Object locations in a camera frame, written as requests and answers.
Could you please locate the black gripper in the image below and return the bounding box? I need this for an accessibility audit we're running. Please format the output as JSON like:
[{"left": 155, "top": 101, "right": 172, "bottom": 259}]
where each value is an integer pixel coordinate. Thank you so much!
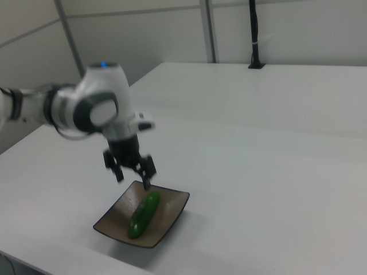
[{"left": 103, "top": 135, "right": 158, "bottom": 190}]

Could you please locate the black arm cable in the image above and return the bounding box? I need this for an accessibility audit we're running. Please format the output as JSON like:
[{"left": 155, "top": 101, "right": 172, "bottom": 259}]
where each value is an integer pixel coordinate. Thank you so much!
[{"left": 54, "top": 124, "right": 97, "bottom": 142}]

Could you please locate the black pole with base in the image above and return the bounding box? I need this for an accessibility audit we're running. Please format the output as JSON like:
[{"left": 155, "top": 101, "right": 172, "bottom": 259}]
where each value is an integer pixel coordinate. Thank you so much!
[{"left": 248, "top": 0, "right": 266, "bottom": 70}]

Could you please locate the grey partition frame post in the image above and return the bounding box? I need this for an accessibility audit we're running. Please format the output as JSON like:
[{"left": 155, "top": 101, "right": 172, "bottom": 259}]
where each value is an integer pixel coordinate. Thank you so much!
[
  {"left": 198, "top": 0, "right": 217, "bottom": 64},
  {"left": 53, "top": 0, "right": 84, "bottom": 78}
]

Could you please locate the square brown ceramic plate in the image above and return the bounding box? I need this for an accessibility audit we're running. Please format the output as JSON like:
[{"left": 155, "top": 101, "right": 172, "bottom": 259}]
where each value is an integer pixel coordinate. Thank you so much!
[{"left": 92, "top": 180, "right": 190, "bottom": 249}]

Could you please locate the green cucumber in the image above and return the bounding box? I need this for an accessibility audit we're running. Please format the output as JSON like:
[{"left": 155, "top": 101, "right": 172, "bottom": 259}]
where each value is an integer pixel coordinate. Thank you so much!
[{"left": 127, "top": 191, "right": 161, "bottom": 239}]

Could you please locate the white wrist-mounted box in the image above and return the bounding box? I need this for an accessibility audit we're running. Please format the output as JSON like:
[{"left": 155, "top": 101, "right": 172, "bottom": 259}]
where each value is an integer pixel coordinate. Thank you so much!
[{"left": 129, "top": 112, "right": 156, "bottom": 133}]

